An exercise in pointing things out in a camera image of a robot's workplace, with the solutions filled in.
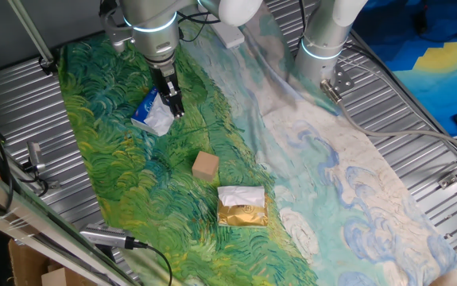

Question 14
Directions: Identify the small grey camera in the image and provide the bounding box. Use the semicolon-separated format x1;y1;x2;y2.
27;141;46;172

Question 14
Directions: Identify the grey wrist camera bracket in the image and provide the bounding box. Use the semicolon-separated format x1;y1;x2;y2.
100;11;134;54

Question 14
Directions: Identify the black camera cable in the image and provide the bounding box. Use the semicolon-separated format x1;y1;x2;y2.
144;243;173;286

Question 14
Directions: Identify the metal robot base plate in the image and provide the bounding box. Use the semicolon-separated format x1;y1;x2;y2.
329;63;355;91

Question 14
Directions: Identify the gold tissue pack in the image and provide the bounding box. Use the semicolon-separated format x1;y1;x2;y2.
216;185;269;228

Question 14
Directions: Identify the grey corrugated base cable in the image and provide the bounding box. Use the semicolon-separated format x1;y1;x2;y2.
320;79;457;158

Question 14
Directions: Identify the grey metal pole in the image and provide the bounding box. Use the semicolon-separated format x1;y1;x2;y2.
7;0;59;76

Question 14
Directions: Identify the aluminium frame beam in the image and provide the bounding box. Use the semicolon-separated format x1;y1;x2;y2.
0;158;136;286

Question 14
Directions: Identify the white power strip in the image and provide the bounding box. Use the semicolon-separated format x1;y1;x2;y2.
207;3;246;49

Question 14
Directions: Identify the blue tissue pack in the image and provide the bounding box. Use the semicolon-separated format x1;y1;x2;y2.
130;86;176;137

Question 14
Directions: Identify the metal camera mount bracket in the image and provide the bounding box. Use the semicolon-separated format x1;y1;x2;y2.
20;160;61;191

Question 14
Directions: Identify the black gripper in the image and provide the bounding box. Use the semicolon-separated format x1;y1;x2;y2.
148;59;186;120

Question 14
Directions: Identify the painted landscape cloth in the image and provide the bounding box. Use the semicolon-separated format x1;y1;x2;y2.
56;0;457;286

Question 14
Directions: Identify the blue and yellow poster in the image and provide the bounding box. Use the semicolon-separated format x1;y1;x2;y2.
350;0;457;137

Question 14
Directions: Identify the silver camera with black plug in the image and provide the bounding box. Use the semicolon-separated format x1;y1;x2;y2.
79;222;149;251

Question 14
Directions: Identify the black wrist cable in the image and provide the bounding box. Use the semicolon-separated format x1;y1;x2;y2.
176;10;222;43

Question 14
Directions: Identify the small wooden block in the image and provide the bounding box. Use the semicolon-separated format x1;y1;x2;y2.
191;150;220;183

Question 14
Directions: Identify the brown cardboard box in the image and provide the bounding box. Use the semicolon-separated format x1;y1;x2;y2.
7;238;96;286

